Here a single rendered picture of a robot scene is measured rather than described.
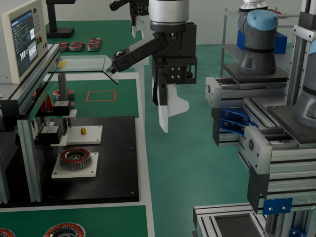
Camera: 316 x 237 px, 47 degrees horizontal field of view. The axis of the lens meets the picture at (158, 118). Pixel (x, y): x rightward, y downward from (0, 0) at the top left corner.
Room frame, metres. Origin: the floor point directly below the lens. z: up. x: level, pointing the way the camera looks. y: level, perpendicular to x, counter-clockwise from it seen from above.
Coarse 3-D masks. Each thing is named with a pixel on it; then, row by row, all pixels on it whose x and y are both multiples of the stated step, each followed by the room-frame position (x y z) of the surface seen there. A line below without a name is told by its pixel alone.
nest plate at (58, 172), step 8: (96, 152) 1.22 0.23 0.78; (56, 160) 1.16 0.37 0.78; (96, 160) 1.16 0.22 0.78; (56, 168) 1.10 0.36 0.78; (88, 168) 1.10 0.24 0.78; (96, 168) 1.11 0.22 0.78; (56, 176) 1.06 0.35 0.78; (64, 176) 1.06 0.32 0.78; (72, 176) 1.06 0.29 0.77; (80, 176) 1.06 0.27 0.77; (88, 176) 1.07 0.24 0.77
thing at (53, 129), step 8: (48, 128) 1.14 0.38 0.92; (56, 128) 1.14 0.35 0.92; (40, 136) 1.10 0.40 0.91; (48, 136) 1.10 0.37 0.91; (56, 136) 1.10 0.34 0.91; (64, 136) 1.16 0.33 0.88; (16, 144) 1.09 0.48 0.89; (40, 144) 1.09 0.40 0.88; (56, 144) 1.10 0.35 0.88; (64, 144) 1.11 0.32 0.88
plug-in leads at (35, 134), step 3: (21, 114) 1.12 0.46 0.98; (24, 114) 1.13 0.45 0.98; (36, 123) 1.15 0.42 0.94; (36, 126) 1.13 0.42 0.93; (33, 129) 1.10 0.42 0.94; (36, 129) 1.12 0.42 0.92; (18, 132) 1.10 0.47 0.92; (33, 132) 1.10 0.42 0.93; (36, 132) 1.12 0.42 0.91; (18, 135) 1.10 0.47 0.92; (33, 135) 1.10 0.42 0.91; (36, 135) 1.12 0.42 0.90; (18, 138) 1.09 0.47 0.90; (33, 138) 1.10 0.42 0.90
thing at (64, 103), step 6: (60, 102) 1.39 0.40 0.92; (66, 102) 1.39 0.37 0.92; (54, 108) 1.34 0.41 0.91; (60, 108) 1.34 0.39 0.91; (66, 108) 1.34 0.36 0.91; (36, 114) 1.33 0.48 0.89; (42, 114) 1.33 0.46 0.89; (48, 114) 1.33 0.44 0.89; (54, 114) 1.34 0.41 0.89; (60, 114) 1.34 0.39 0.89; (66, 114) 1.34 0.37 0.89; (72, 114) 1.35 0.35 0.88; (48, 120) 1.39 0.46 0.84
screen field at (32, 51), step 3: (33, 42) 1.27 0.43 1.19; (30, 45) 1.23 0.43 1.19; (33, 45) 1.27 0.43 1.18; (30, 48) 1.22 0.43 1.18; (33, 48) 1.26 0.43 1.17; (30, 51) 1.21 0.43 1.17; (33, 51) 1.26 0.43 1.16; (36, 51) 1.29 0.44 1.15; (30, 54) 1.21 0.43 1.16; (33, 54) 1.25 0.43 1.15; (36, 54) 1.29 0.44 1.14; (30, 57) 1.20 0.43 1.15; (33, 57) 1.24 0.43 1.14; (30, 60) 1.20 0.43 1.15
